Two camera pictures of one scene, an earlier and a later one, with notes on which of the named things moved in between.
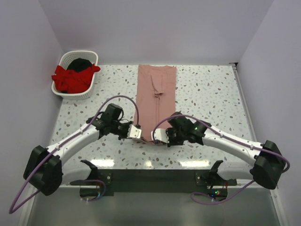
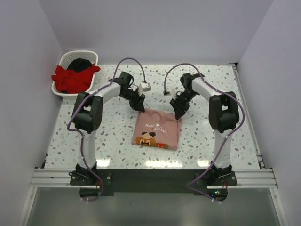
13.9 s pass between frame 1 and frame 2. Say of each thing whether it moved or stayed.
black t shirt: stayed
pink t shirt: moved
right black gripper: moved
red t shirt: stayed
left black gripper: moved
